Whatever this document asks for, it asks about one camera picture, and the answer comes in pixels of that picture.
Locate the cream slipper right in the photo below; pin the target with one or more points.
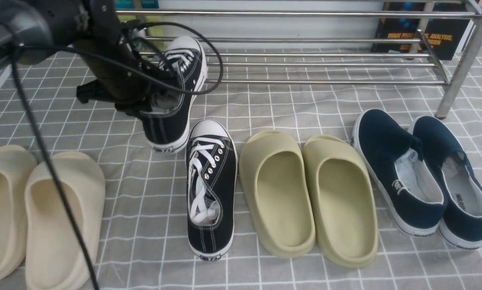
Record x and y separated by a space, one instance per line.
54 260

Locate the cream slipper far left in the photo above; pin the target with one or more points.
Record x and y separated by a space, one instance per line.
16 166

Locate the olive green slipper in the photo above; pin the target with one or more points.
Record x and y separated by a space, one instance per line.
271 171
342 200

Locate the navy slip-on shoe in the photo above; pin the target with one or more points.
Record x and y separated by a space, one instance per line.
395 162
461 223

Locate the cream slipper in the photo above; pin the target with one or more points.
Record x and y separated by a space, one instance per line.
54 260
16 166

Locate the olive green slipper right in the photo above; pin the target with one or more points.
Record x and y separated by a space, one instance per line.
342 200

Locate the navy slip-on shoe left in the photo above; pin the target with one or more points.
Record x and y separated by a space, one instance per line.
395 162

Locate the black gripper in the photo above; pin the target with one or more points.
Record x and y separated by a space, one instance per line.
123 77

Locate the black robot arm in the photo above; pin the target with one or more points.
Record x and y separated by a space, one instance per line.
33 30

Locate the black orange-text book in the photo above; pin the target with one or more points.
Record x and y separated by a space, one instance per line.
444 35

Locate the black canvas sneaker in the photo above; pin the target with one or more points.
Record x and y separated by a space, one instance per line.
166 118
212 165

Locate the stainless steel shoe rack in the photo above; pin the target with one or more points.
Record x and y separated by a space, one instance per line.
323 43

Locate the navy slip-on shoe right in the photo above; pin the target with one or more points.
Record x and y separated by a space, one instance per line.
461 223

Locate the grey checked tablecloth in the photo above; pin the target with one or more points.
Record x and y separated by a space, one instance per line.
143 242

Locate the olive green slipper left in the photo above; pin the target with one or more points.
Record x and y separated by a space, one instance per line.
271 171

